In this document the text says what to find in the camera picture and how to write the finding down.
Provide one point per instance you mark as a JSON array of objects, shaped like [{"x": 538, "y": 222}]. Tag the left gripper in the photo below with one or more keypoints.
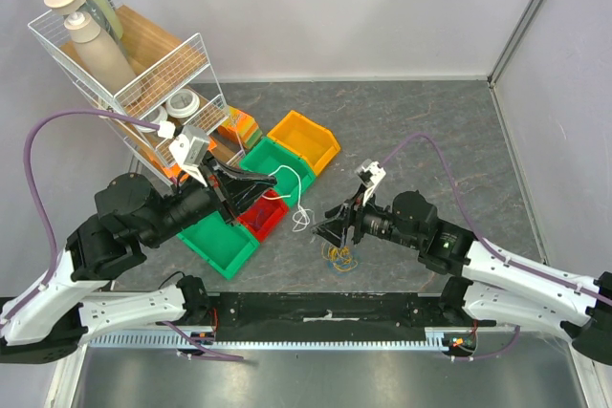
[{"x": 243, "y": 193}]

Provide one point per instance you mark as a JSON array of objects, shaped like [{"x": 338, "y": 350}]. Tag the yellow plastic bin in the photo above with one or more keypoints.
[{"x": 313, "y": 143}]

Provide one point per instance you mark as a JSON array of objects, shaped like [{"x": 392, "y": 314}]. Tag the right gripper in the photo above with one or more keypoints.
[{"x": 355, "y": 220}]

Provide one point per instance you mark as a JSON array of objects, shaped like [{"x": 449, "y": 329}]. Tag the white wire shelf rack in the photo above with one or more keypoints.
[{"x": 138, "y": 76}]

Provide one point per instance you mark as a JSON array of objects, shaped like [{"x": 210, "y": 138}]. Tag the white lid jar right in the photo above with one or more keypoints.
[{"x": 183, "y": 104}]

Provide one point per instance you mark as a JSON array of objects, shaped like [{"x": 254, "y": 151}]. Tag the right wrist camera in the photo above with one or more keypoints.
[{"x": 371, "y": 175}]

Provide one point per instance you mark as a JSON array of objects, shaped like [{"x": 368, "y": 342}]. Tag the green bin upper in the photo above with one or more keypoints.
[{"x": 294, "y": 176}]

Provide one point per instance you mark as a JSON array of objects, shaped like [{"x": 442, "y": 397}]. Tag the red plastic bin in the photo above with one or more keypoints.
[{"x": 264, "y": 215}]

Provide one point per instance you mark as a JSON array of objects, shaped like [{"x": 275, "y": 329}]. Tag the green bottle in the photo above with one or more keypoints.
[{"x": 104, "y": 12}]

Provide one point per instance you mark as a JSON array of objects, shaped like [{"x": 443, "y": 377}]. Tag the green bin lower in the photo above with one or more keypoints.
[{"x": 226, "y": 248}]

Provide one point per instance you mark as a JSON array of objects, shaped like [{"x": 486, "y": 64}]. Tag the white lid jar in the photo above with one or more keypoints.
[
  {"x": 155, "y": 117},
  {"x": 183, "y": 104}
]

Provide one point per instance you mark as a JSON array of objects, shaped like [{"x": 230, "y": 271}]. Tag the beige pump bottle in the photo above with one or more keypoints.
[{"x": 103, "y": 57}]

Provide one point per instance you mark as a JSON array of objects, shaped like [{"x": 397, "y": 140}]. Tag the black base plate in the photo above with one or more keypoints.
[{"x": 326, "y": 314}]

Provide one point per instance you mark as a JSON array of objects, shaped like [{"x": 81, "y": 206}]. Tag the slotted cable duct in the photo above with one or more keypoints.
[{"x": 168, "y": 340}]

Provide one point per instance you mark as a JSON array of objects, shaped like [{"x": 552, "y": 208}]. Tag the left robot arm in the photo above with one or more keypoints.
[{"x": 56, "y": 315}]

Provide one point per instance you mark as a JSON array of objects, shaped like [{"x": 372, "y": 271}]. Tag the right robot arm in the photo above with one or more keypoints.
[{"x": 486, "y": 282}]

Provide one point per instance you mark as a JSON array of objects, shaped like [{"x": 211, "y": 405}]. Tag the green bin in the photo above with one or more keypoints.
[
  {"x": 294, "y": 176},
  {"x": 226, "y": 248}
]

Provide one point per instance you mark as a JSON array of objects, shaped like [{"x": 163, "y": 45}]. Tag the orange snack box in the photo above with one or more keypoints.
[{"x": 172, "y": 171}]

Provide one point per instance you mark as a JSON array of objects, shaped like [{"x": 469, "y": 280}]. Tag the white lid jar left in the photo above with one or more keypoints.
[{"x": 155, "y": 117}]

